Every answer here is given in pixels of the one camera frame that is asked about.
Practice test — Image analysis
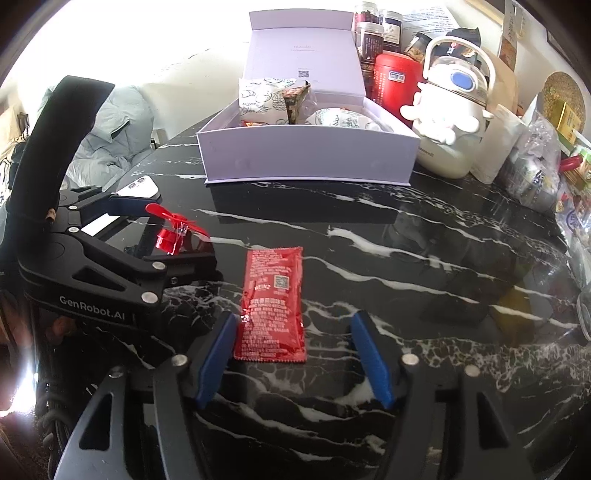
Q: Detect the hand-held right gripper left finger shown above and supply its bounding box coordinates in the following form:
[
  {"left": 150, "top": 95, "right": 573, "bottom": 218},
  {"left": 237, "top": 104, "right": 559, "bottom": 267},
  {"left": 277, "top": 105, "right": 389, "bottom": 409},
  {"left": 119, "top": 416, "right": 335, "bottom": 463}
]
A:
[{"left": 53, "top": 314, "right": 238, "bottom": 480}]

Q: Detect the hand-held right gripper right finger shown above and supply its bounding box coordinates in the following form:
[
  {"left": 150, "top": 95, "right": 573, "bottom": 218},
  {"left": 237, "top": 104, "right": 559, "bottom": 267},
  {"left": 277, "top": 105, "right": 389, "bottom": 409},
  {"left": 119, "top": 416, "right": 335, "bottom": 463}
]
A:
[{"left": 353, "top": 310, "right": 536, "bottom": 480}]

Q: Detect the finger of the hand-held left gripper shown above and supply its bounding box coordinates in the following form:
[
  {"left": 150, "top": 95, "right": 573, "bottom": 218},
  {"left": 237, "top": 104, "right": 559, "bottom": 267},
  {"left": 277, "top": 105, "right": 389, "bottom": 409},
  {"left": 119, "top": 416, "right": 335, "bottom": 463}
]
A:
[
  {"left": 58, "top": 188, "right": 163, "bottom": 230},
  {"left": 83, "top": 233, "right": 218, "bottom": 301}
]

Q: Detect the red mini fan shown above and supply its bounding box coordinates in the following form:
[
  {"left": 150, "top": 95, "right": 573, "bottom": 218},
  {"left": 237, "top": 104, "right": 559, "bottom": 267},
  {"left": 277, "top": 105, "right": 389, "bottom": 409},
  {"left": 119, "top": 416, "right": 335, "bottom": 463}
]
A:
[{"left": 145, "top": 202, "right": 211, "bottom": 254}]

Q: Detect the red ketchup packet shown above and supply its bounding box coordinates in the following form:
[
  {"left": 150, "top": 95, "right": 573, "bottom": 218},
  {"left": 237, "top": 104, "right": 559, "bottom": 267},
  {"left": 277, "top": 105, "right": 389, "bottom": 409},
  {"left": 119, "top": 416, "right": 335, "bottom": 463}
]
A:
[{"left": 233, "top": 246, "right": 306, "bottom": 364}]

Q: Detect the lavender gift box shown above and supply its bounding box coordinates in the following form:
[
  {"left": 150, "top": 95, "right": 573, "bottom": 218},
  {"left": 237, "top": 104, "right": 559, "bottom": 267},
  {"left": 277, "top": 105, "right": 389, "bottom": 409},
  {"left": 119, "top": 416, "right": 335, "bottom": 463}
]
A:
[{"left": 196, "top": 10, "right": 422, "bottom": 186}]

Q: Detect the white printed pastry packet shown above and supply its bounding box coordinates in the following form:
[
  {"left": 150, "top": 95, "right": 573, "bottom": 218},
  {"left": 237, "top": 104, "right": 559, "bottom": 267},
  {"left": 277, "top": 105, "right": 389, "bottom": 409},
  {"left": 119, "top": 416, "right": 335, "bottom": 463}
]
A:
[
  {"left": 238, "top": 78, "right": 298, "bottom": 126},
  {"left": 311, "top": 106, "right": 377, "bottom": 131}
]

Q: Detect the brown cereal snack packet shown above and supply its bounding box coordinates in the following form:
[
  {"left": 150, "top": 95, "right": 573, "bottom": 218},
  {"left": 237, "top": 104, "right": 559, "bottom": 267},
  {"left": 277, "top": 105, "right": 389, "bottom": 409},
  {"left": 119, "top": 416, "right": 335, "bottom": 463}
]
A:
[{"left": 281, "top": 79, "right": 311, "bottom": 124}]

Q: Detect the person's left hand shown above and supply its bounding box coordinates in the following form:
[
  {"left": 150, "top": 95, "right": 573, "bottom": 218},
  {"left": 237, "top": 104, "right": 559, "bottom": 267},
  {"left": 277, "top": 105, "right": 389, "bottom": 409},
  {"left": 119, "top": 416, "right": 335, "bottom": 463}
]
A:
[{"left": 46, "top": 318, "right": 86, "bottom": 345}]

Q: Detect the white smartphone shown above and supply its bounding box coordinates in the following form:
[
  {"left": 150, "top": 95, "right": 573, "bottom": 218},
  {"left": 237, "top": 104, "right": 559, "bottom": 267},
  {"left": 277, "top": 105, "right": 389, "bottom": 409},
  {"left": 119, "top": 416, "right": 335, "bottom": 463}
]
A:
[{"left": 82, "top": 175, "right": 161, "bottom": 235}]

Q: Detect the grey puffer jacket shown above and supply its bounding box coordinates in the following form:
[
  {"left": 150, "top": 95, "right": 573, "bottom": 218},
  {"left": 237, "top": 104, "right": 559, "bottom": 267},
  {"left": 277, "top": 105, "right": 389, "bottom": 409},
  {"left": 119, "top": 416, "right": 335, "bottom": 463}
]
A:
[{"left": 39, "top": 85, "right": 155, "bottom": 190}]

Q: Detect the white cartoon kettle bottle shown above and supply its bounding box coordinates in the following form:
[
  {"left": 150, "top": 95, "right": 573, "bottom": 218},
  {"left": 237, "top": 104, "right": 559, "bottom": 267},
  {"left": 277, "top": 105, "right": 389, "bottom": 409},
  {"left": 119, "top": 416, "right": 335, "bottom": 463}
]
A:
[{"left": 399, "top": 37, "right": 497, "bottom": 180}]

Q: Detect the clear plastic bag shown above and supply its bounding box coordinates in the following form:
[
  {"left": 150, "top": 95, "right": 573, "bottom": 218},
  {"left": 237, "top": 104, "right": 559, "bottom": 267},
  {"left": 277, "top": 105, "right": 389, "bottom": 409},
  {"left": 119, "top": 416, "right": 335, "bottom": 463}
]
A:
[{"left": 501, "top": 115, "right": 568, "bottom": 210}]

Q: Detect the white paper packet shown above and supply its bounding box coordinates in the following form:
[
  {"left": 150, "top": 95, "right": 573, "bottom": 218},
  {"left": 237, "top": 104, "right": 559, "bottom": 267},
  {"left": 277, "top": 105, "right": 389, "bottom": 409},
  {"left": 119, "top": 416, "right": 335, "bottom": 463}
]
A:
[{"left": 471, "top": 104, "right": 532, "bottom": 185}]

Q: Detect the red tin canister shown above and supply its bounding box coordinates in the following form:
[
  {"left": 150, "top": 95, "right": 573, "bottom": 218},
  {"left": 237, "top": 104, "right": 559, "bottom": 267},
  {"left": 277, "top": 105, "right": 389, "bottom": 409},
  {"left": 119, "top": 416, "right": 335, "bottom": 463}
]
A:
[{"left": 373, "top": 52, "right": 428, "bottom": 109}]

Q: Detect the clear jar dark label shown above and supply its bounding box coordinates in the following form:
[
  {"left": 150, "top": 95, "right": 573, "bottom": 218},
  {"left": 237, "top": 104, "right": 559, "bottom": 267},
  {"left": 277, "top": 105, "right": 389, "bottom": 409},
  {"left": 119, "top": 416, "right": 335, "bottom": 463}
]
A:
[{"left": 358, "top": 21, "right": 385, "bottom": 65}]

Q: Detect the clear jar purple label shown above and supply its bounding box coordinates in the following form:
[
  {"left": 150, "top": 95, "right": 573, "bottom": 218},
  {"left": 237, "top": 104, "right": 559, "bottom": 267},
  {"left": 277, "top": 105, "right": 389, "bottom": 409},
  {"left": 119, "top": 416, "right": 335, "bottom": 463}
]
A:
[{"left": 381, "top": 10, "right": 403, "bottom": 54}]

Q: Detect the black lid jar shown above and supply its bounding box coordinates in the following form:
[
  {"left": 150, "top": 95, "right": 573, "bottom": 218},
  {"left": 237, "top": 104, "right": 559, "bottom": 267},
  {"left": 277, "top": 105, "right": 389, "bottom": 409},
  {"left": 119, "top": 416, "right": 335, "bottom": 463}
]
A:
[{"left": 406, "top": 34, "right": 428, "bottom": 63}]

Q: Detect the gold woven ornament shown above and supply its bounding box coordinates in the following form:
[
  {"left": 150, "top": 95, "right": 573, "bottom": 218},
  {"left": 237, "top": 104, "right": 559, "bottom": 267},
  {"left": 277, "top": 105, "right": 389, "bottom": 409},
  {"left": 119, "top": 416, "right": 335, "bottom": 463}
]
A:
[{"left": 540, "top": 71, "right": 587, "bottom": 134}]

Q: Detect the black oat bag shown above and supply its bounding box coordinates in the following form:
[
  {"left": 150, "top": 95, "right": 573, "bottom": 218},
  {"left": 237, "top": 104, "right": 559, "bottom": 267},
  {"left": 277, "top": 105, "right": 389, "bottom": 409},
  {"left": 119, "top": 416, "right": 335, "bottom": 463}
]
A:
[{"left": 445, "top": 28, "right": 483, "bottom": 61}]

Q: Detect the printed paper sheet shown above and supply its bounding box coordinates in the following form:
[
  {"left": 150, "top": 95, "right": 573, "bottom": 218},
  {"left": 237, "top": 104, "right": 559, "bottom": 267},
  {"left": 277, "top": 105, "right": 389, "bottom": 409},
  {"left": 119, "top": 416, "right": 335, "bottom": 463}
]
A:
[{"left": 402, "top": 4, "right": 455, "bottom": 38}]

